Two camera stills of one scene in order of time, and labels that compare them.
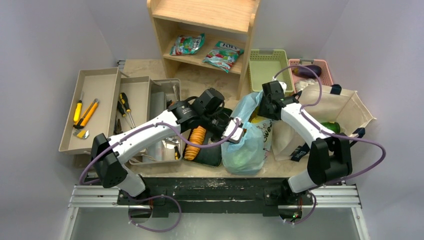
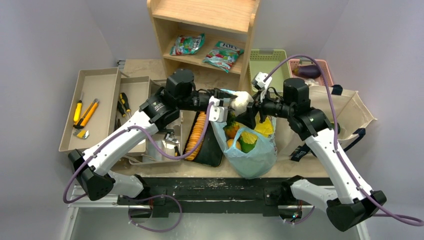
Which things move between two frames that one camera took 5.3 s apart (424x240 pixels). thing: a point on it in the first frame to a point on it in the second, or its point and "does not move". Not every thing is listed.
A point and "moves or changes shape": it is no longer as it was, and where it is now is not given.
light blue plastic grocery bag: [246, 157] moves or changes shape
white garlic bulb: [300, 85] moves or changes shape
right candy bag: [223, 55] does not move
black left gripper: [218, 137] to [217, 93]
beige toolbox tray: [104, 102] does not move
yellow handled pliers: [117, 128] does not move
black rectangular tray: [210, 156] does not move
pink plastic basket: [325, 77] does not move
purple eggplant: [305, 73] does not move
